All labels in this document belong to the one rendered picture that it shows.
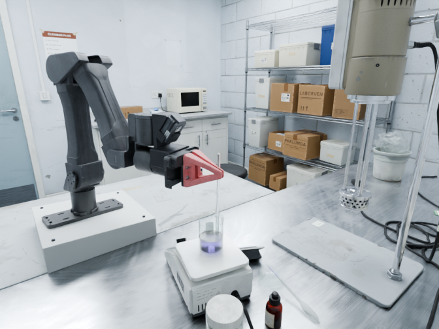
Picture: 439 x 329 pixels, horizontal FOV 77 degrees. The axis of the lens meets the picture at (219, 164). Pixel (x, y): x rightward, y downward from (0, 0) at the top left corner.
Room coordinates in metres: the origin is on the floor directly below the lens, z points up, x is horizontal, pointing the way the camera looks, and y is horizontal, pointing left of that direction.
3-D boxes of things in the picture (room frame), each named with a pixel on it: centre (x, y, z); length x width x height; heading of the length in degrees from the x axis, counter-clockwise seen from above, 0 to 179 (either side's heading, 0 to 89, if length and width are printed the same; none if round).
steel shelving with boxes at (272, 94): (2.80, -0.87, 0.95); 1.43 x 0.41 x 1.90; 38
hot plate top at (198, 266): (0.48, 0.02, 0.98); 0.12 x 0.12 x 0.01; 25
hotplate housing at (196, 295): (0.50, 0.03, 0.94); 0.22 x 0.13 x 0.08; 25
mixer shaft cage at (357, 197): (0.59, -0.31, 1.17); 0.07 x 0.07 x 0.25
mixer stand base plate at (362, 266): (0.60, -0.31, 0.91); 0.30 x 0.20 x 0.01; 38
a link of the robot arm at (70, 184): (0.70, 0.37, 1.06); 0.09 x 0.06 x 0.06; 150
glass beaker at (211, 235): (0.49, 0.02, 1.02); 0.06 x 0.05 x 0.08; 38
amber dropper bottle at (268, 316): (0.39, -0.10, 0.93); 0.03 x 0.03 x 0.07
